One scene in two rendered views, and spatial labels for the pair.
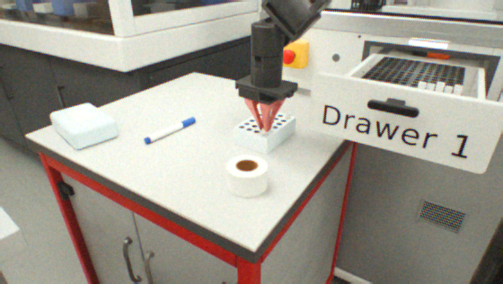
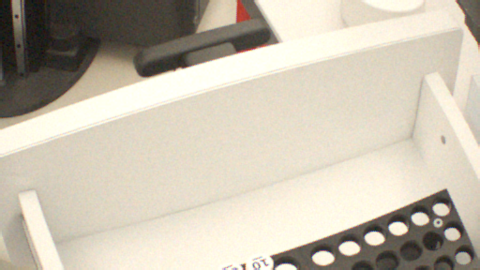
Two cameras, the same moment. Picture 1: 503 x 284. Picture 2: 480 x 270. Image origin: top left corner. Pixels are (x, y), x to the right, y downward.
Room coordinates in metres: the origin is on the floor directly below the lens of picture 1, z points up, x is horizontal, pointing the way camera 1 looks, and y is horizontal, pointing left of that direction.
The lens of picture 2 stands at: (0.70, -0.54, 1.35)
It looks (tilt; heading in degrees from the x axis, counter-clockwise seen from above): 52 degrees down; 124
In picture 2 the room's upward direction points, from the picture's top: 3 degrees clockwise
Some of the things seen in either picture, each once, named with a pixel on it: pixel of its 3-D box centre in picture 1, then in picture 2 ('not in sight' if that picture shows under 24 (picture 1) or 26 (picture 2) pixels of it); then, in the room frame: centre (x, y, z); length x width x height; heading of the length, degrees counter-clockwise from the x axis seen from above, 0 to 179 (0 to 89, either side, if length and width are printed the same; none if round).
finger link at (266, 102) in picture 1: (262, 108); not in sight; (0.58, -0.02, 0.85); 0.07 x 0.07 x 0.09; 55
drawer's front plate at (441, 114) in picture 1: (392, 118); (227, 141); (0.48, -0.23, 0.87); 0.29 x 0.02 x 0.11; 57
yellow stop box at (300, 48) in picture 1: (294, 54); not in sight; (0.91, -0.12, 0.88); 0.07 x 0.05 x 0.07; 57
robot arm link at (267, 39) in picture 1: (269, 38); not in sight; (0.57, -0.03, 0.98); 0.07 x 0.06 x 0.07; 153
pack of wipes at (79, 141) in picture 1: (83, 124); not in sight; (0.65, 0.38, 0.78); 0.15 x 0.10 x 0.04; 45
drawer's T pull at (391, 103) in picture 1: (393, 105); (209, 62); (0.46, -0.22, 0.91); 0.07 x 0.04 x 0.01; 57
